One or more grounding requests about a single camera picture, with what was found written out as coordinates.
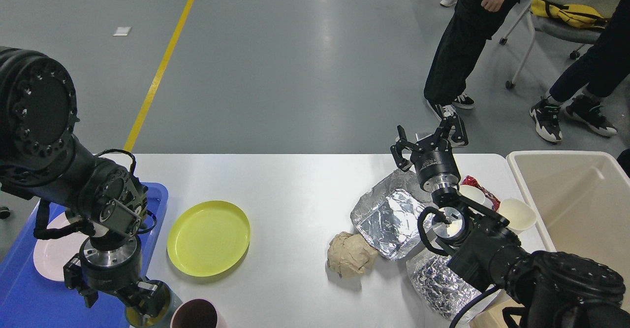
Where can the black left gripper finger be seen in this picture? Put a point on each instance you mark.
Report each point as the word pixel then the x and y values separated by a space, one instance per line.
pixel 73 280
pixel 146 301

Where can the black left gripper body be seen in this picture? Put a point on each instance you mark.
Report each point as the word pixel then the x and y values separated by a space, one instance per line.
pixel 109 271

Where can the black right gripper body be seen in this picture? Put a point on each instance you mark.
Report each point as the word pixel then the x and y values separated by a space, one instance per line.
pixel 435 165

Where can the green yellow mug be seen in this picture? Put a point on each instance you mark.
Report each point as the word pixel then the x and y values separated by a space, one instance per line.
pixel 175 302

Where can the pink brown cup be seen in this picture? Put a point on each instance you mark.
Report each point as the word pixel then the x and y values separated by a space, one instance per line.
pixel 197 313

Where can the yellow plate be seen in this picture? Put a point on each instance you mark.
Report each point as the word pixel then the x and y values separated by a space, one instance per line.
pixel 209 238

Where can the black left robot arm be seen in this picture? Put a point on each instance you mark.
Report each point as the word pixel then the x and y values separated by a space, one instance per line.
pixel 79 191

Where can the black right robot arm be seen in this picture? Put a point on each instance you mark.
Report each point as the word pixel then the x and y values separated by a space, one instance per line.
pixel 551 289

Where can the pink plate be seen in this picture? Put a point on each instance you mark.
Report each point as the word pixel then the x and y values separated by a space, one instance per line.
pixel 50 256

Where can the red snack wrapper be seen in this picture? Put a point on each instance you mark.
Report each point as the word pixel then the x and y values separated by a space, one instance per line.
pixel 491 200

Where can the white paper cup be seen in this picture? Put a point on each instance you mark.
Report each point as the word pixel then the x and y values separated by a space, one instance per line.
pixel 473 193

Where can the blue plastic tray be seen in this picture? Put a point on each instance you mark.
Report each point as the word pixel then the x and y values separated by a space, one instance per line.
pixel 28 300

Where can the aluminium foil tray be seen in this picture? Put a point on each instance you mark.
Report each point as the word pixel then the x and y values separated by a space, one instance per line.
pixel 387 215

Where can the white paper bowl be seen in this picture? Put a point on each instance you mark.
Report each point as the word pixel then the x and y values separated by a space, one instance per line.
pixel 521 217

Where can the crumpled brown paper ball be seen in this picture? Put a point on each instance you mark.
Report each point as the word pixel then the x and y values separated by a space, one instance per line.
pixel 349 255

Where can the crumpled aluminium foil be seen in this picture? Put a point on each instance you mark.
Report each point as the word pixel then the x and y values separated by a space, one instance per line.
pixel 439 288

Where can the person in black trousers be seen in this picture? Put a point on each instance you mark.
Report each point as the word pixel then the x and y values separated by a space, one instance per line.
pixel 474 22

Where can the beige plastic bin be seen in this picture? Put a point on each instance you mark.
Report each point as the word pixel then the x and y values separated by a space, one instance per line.
pixel 583 203

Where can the person in dark jeans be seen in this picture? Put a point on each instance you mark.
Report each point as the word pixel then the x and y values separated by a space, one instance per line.
pixel 588 81

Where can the yellow bag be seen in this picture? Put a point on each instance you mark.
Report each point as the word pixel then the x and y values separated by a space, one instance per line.
pixel 572 14

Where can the grey chair on wheels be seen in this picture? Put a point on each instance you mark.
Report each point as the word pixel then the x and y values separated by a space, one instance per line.
pixel 556 27

